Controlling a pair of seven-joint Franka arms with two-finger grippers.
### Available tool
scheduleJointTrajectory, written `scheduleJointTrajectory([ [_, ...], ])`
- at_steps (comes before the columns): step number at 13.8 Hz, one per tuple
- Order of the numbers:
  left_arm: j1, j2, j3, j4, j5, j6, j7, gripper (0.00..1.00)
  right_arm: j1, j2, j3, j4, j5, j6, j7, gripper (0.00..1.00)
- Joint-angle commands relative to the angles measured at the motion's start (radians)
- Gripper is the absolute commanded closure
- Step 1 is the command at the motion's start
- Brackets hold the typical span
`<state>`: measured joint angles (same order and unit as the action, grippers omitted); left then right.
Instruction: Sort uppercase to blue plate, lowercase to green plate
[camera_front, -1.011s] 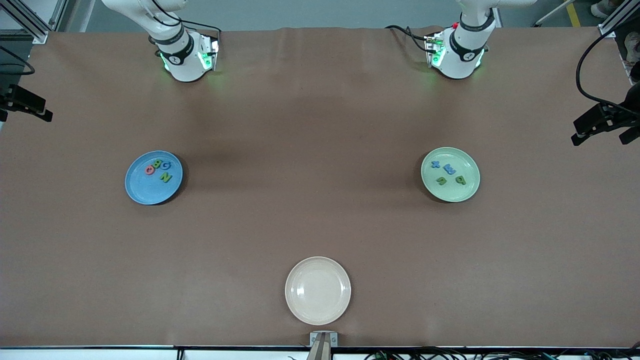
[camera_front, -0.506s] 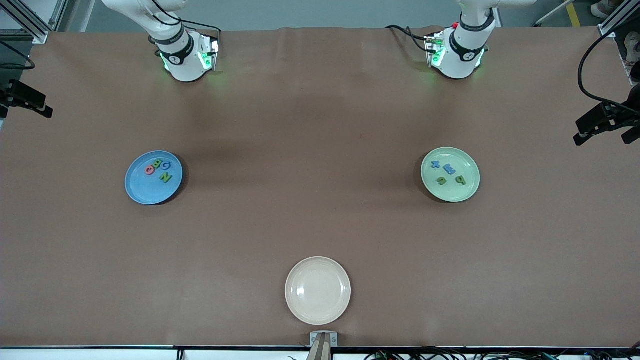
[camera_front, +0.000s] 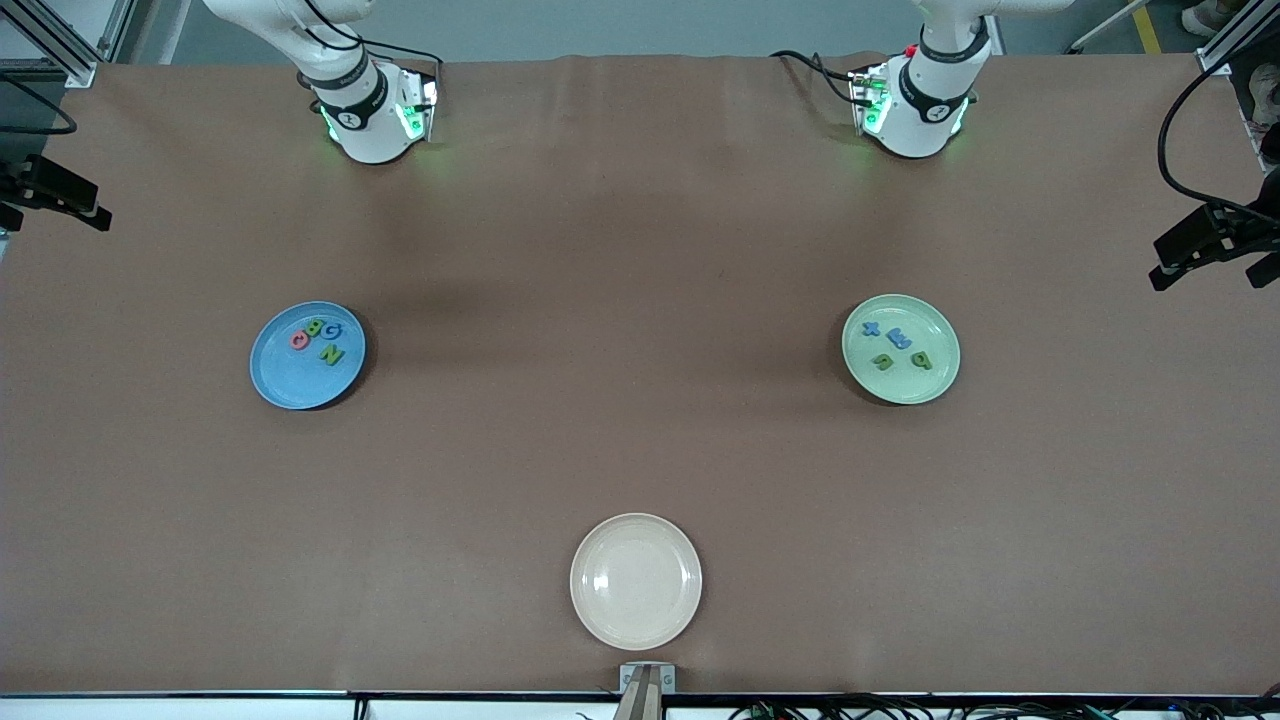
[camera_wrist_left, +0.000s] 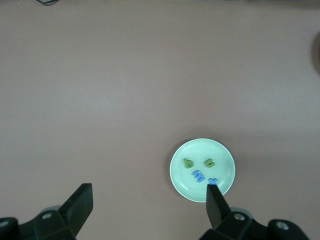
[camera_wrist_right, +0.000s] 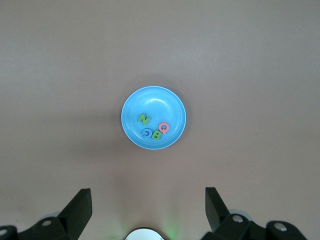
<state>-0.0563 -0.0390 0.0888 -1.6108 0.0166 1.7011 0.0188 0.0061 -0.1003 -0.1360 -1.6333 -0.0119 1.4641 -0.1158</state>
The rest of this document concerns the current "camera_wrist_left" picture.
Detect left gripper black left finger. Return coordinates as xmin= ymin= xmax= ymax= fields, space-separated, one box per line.
xmin=0 ymin=183 xmax=94 ymax=240

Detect green foam letter p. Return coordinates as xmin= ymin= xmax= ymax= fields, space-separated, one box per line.
xmin=182 ymin=157 xmax=195 ymax=170

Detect blue foam letter m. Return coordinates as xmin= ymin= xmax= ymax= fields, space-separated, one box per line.
xmin=191 ymin=169 xmax=207 ymax=184

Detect green plate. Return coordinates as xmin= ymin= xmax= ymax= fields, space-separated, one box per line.
xmin=169 ymin=138 xmax=236 ymax=204

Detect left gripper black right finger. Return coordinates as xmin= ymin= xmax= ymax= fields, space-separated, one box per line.
xmin=199 ymin=184 xmax=310 ymax=240

